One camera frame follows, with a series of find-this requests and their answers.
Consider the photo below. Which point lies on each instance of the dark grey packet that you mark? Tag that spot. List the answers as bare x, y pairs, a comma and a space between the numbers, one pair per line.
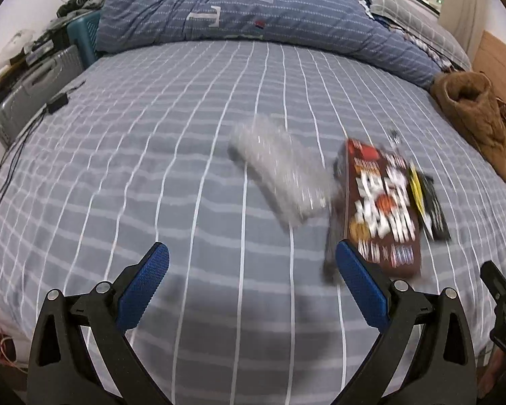
331, 253

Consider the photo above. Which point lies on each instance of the clear plastic bag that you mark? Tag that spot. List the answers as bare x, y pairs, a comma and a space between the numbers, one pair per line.
278, 168

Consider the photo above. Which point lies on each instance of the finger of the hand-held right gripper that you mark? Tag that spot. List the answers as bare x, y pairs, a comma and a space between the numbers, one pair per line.
499, 289

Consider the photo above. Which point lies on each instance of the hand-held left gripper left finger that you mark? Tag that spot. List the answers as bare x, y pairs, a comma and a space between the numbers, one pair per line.
143, 287

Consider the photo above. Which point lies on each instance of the blue striped quilt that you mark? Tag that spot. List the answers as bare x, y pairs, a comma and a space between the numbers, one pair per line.
278, 17

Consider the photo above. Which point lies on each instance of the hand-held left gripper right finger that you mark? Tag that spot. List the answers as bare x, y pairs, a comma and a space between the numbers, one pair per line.
360, 287

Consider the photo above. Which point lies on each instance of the dark clutter pile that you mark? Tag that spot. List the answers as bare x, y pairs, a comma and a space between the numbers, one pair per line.
78, 4

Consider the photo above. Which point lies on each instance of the brown fleece garment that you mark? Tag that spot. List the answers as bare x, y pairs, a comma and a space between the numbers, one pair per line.
476, 114

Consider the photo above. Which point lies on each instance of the brown printed snack box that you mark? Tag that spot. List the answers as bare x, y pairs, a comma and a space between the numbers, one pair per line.
379, 202

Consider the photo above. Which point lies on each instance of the black and yellow packet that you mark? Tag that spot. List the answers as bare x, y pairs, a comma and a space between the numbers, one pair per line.
434, 211

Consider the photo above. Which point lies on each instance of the teal plastic crate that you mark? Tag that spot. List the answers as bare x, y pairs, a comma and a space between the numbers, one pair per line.
84, 33

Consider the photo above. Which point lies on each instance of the grey checked bed sheet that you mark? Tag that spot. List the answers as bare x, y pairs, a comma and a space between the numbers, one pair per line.
152, 156

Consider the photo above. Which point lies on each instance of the black charger adapter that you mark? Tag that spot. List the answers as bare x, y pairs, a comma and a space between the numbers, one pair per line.
57, 102

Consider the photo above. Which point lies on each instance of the wooden board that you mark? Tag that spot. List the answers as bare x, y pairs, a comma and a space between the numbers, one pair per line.
499, 63

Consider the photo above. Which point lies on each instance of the grey checked pillow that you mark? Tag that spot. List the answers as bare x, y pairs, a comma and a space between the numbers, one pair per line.
426, 21

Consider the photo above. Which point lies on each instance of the person's right hand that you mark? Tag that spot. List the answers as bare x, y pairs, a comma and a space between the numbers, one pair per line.
493, 373

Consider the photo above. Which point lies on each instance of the grey suitcase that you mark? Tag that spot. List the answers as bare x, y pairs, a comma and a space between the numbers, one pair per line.
29, 93

